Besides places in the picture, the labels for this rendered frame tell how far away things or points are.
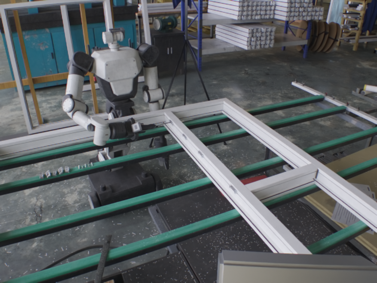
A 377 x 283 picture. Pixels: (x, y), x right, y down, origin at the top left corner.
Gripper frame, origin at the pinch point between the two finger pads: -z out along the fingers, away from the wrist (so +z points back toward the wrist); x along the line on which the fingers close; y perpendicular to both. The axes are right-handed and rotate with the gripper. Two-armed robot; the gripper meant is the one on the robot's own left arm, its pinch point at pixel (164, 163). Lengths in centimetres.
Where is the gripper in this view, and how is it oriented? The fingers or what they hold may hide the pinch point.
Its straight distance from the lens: 219.7
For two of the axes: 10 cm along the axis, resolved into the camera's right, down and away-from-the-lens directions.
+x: 4.6, 1.8, -8.7
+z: -1.4, -9.5, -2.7
